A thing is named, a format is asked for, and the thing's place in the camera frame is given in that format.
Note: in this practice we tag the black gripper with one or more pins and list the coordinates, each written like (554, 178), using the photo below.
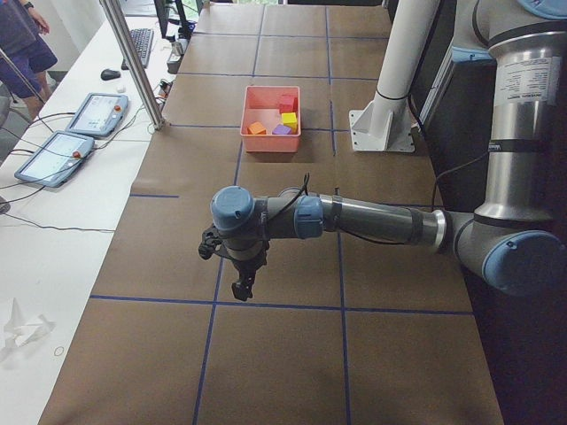
(246, 266)

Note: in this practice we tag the orange foam block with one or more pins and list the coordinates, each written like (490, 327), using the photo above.
(256, 128)

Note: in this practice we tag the purple foam block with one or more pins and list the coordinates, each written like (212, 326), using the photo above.
(281, 129)

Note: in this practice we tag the yellow foam block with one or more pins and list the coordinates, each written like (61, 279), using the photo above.
(290, 120)

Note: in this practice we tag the red foam block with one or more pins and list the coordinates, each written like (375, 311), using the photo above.
(287, 103)

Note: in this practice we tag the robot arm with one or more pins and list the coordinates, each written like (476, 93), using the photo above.
(503, 241)

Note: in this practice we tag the pink plastic bin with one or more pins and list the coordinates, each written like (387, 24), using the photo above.
(261, 104)

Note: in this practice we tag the upper teach pendant tablet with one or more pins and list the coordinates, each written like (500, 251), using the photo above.
(99, 114)

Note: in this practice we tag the teach pendant tablet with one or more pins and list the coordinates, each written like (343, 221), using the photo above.
(99, 114)
(56, 160)

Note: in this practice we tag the lower teach pendant tablet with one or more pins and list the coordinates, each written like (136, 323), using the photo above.
(56, 160)

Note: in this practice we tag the crumpled white tissue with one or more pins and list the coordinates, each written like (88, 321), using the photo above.
(16, 331)

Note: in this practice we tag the black computer mouse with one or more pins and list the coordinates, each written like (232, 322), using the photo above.
(109, 74)

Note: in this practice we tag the black keyboard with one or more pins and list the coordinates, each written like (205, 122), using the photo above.
(142, 39)

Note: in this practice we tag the person at desk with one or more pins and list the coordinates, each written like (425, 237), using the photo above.
(22, 27)

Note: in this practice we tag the white camera mast post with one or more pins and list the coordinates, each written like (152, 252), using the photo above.
(385, 124)

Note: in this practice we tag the aluminium frame post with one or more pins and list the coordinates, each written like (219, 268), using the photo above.
(121, 31)

